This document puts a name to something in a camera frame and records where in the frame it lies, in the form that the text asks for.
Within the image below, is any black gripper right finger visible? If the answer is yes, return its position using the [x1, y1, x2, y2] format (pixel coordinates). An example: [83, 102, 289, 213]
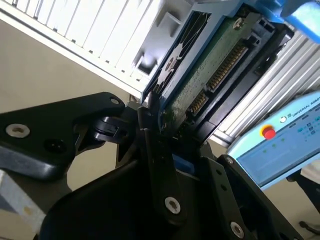
[199, 142, 303, 240]

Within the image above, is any hard disk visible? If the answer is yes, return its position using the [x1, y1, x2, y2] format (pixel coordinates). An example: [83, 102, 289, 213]
[141, 0, 320, 181]

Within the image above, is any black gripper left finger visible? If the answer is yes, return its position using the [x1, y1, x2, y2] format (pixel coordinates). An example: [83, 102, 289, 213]
[0, 91, 188, 227]

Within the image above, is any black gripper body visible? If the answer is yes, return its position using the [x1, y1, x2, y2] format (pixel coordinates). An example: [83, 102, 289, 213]
[37, 159, 227, 240]

